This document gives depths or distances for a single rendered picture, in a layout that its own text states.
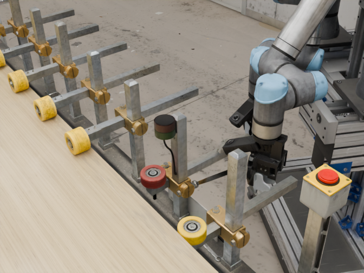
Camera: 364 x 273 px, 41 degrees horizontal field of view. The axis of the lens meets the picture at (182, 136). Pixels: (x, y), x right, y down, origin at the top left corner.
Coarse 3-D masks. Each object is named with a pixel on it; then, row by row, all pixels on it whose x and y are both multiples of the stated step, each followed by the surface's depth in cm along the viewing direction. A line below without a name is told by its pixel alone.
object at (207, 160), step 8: (240, 136) 170; (216, 152) 164; (192, 160) 160; (200, 160) 160; (208, 160) 161; (216, 160) 164; (192, 168) 158; (200, 168) 160; (168, 184) 154; (152, 192) 150
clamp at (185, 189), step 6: (168, 162) 158; (168, 168) 156; (168, 174) 153; (174, 180) 151; (186, 180) 151; (174, 186) 151; (180, 186) 150; (186, 186) 149; (192, 186) 150; (174, 192) 153; (180, 192) 149; (186, 192) 150; (192, 192) 152
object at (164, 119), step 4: (160, 116) 136; (164, 116) 136; (168, 116) 136; (172, 116) 136; (156, 120) 135; (160, 120) 135; (164, 120) 135; (168, 120) 135; (172, 120) 135; (160, 124) 133; (164, 124) 133; (168, 124) 133; (160, 132) 134; (168, 132) 134; (176, 136) 139; (164, 140) 139; (176, 140) 140; (164, 144) 140; (168, 148) 141; (172, 152) 143; (172, 156) 144; (176, 172) 148
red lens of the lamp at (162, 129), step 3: (162, 114) 137; (156, 117) 136; (174, 120) 135; (156, 123) 134; (174, 123) 135; (156, 126) 134; (159, 126) 133; (162, 126) 133; (165, 126) 133; (168, 126) 133; (171, 126) 134; (174, 126) 135; (156, 129) 135; (159, 129) 134; (162, 129) 133; (165, 129) 133; (168, 129) 134; (171, 129) 134; (162, 132) 134; (165, 132) 134
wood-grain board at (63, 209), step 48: (0, 96) 188; (0, 144) 163; (48, 144) 162; (0, 192) 143; (48, 192) 143; (96, 192) 143; (0, 240) 128; (48, 240) 128; (96, 240) 128; (144, 240) 127
